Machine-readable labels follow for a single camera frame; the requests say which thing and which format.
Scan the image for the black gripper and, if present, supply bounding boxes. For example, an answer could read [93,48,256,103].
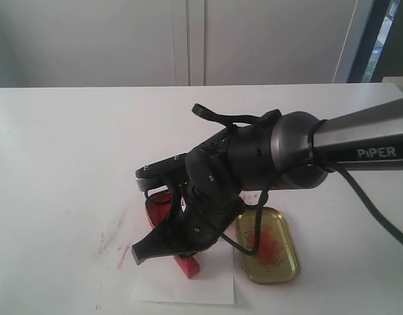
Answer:
[131,193,246,264]

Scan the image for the red ink paste tin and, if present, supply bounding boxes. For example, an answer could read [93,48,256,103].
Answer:
[145,190,173,228]

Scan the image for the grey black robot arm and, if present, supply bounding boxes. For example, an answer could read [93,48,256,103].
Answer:
[131,98,403,264]

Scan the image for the black cable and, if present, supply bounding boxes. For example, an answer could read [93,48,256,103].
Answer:
[191,103,403,257]

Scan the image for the gripper-mounted camera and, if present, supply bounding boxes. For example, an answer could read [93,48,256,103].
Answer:
[135,153,188,192]

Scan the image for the white cabinet doors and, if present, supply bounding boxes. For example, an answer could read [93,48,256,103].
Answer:
[0,1,372,87]

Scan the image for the beige box at table edge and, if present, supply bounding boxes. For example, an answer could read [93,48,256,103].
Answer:
[382,76,403,93]

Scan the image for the gold tin lid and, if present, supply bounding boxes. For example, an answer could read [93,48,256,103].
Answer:
[240,207,300,285]

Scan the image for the white paper sheet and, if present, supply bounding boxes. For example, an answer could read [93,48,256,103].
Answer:
[132,241,234,305]

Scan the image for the red stamp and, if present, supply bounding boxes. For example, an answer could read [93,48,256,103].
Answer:
[174,256,200,279]

